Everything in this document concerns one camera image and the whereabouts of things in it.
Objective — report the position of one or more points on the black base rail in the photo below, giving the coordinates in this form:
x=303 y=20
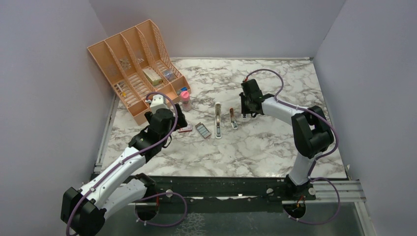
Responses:
x=204 y=195

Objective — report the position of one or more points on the yellow green box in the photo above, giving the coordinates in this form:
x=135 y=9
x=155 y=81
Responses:
x=152 y=76

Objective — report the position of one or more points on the long white stapler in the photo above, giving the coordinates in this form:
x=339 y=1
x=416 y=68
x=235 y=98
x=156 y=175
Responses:
x=218 y=132

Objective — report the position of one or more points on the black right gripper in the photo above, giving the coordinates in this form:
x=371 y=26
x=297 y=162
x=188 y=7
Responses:
x=244 y=110

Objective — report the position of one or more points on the staple box tray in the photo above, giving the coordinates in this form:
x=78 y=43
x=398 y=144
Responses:
x=202 y=130

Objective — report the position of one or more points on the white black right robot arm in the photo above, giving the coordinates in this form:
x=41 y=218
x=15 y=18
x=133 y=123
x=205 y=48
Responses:
x=311 y=131

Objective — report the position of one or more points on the red staple box sleeve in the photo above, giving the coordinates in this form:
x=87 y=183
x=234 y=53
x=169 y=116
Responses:
x=185 y=129

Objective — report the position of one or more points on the clear bag of clips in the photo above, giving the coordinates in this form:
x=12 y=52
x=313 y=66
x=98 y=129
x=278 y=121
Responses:
x=169 y=74

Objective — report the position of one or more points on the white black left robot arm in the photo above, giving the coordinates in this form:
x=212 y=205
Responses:
x=86 y=209

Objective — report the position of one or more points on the peach plastic desk organizer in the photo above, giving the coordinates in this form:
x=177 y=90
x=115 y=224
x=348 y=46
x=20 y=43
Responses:
x=121 y=59

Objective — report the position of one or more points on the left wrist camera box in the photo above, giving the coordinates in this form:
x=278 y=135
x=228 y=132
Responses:
x=157 y=102

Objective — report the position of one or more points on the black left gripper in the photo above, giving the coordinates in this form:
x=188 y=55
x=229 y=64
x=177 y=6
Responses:
x=181 y=121

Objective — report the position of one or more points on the pink cap glue bottle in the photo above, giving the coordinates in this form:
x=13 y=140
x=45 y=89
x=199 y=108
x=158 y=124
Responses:
x=185 y=100

